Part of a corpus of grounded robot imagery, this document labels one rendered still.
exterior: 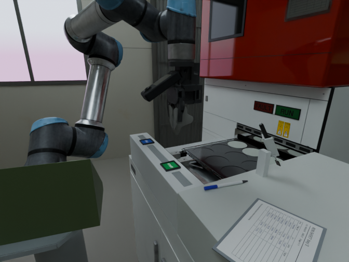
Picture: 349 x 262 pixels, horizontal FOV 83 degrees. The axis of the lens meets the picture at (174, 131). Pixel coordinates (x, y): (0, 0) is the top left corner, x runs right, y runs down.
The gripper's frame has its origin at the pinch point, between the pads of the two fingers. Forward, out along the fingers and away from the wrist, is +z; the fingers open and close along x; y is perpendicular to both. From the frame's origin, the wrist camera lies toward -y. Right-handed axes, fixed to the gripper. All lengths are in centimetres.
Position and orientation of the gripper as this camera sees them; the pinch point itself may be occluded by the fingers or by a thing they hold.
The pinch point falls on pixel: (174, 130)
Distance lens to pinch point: 60.0
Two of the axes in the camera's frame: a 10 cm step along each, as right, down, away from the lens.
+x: -4.4, -2.8, 8.6
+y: 9.0, -1.4, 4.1
